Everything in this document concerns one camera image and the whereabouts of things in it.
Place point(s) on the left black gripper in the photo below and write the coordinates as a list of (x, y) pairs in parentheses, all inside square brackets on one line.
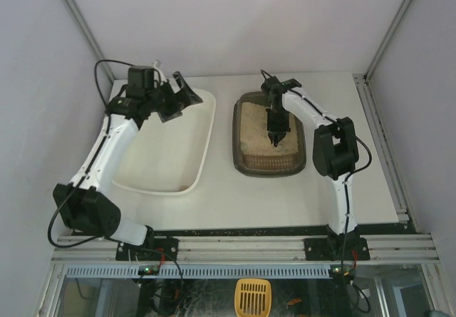
[(174, 100)]

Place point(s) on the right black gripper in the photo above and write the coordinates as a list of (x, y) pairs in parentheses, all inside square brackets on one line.
[(278, 129)]

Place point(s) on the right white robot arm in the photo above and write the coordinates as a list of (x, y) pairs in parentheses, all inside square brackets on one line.
[(335, 150)]

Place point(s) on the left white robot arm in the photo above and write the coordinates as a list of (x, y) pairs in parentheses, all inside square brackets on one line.
[(83, 204)]

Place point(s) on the dark brown litter box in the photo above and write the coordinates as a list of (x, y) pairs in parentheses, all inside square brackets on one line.
[(253, 153)]

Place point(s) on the yellow litter scoop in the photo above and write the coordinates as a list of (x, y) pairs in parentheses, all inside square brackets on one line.
[(252, 297)]

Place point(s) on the white plastic tray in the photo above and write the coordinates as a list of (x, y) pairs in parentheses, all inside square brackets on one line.
[(165, 156)]

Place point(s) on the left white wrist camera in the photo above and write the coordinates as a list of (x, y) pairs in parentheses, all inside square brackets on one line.
[(156, 64)]

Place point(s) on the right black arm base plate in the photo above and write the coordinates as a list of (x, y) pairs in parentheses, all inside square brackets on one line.
[(327, 249)]

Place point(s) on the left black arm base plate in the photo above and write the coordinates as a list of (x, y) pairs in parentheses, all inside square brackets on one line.
[(163, 248)]

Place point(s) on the aluminium front rail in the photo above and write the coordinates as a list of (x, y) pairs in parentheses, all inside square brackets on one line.
[(376, 249)]

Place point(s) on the grey slotted cable duct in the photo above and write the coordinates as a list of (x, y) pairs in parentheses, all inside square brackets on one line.
[(221, 271)]

